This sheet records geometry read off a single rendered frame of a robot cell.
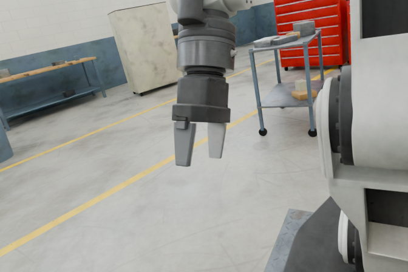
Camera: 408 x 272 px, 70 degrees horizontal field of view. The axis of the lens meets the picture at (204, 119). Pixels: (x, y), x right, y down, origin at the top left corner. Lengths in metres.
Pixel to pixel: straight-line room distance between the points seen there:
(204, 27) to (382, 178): 0.32
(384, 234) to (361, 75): 0.33
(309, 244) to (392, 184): 0.46
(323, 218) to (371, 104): 0.61
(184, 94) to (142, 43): 5.33
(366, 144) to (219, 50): 0.22
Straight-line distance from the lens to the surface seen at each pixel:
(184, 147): 0.40
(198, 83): 0.41
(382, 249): 0.63
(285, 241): 1.14
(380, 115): 0.39
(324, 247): 0.88
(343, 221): 0.70
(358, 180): 0.47
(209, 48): 0.41
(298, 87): 2.87
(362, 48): 0.40
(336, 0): 4.89
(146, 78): 5.77
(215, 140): 0.49
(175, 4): 0.48
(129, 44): 5.66
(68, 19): 7.54
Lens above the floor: 1.18
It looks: 19 degrees down
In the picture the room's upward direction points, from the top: 12 degrees counter-clockwise
